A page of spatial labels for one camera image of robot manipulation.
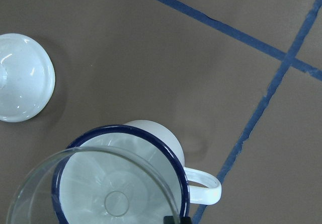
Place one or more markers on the white cup lid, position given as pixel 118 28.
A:
pixel 27 78

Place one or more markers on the white enamel cup blue rim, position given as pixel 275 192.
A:
pixel 160 148

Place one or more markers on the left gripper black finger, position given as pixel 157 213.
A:
pixel 177 220

